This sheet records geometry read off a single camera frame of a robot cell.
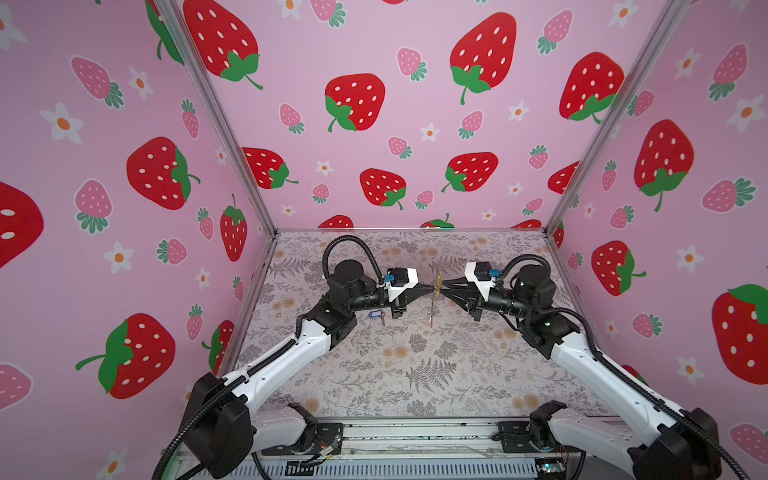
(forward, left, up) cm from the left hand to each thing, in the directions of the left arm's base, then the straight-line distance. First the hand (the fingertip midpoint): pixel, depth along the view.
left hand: (431, 286), depth 65 cm
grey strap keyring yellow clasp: (+4, -3, -3) cm, 6 cm away
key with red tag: (+9, -4, -31) cm, 33 cm away
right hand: (+2, -3, -2) cm, 4 cm away
